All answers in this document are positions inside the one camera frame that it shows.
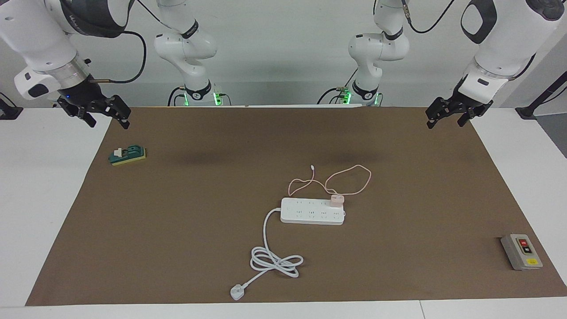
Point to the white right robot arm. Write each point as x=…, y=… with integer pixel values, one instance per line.
x=40, y=35

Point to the brown table mat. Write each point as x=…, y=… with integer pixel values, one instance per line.
x=221, y=177

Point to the pink charger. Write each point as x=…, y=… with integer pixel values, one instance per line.
x=335, y=200

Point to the black stand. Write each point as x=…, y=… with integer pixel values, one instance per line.
x=542, y=97

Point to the white power strip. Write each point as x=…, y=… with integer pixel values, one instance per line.
x=305, y=215

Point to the grey switch box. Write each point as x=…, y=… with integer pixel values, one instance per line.
x=520, y=252

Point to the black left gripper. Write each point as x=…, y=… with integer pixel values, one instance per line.
x=465, y=104

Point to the green knife switch block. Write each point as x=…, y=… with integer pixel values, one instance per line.
x=130, y=155

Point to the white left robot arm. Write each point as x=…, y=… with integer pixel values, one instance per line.
x=505, y=44

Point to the black clamp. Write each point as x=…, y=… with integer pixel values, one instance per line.
x=9, y=110

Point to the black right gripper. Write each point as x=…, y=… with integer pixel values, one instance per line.
x=84, y=97

